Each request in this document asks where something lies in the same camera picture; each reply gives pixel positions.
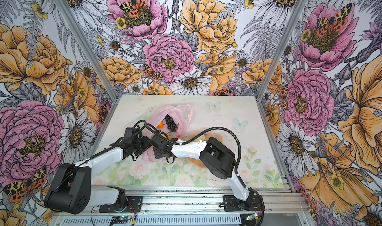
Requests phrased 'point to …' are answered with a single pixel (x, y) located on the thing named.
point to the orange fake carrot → (160, 125)
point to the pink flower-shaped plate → (197, 162)
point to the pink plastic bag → (181, 115)
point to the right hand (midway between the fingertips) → (161, 155)
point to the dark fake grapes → (170, 123)
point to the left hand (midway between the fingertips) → (150, 148)
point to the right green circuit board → (251, 217)
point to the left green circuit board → (120, 219)
